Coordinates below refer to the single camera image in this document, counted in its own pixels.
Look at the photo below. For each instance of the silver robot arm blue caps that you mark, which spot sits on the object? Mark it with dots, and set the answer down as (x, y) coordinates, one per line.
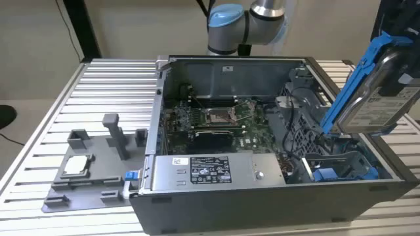
(225, 37)

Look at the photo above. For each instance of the silver CPU chip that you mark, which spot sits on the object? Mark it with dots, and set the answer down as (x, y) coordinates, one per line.
(76, 166)

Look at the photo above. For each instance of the grey parts rack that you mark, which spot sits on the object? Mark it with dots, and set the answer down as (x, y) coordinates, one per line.
(97, 194)

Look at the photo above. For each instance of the grey perforated drive cage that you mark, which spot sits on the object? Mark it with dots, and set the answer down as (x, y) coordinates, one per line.
(305, 137)

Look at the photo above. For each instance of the hard disk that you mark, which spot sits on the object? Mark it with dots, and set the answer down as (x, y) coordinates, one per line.
(370, 108)

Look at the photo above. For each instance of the grey metal disk bay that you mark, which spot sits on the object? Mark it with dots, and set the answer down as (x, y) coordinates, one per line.
(344, 159)

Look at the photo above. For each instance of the green motherboard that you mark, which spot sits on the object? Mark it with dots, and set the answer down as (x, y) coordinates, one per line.
(256, 137)

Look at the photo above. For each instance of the black graphics card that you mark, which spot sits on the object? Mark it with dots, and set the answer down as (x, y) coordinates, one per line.
(209, 142)

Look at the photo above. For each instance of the white sticker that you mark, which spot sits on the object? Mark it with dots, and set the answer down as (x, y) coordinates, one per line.
(226, 68)

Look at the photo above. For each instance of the black open PC case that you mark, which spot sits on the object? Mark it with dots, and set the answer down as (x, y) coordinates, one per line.
(229, 211)

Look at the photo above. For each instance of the black upright post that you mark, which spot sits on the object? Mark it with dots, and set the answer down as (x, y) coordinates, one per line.
(81, 29)

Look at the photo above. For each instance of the blue case latch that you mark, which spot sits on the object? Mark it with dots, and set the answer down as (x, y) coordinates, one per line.
(130, 176)

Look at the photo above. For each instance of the CPU socket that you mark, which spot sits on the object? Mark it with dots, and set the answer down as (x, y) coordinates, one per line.
(217, 116)

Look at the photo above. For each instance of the black RAM slot bank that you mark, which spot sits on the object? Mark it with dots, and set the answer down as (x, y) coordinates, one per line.
(213, 100)

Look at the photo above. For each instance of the black round chair base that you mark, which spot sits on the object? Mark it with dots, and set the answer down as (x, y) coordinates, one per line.
(6, 116)

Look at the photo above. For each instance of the silver power supply unit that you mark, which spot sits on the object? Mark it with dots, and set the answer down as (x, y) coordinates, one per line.
(238, 172)

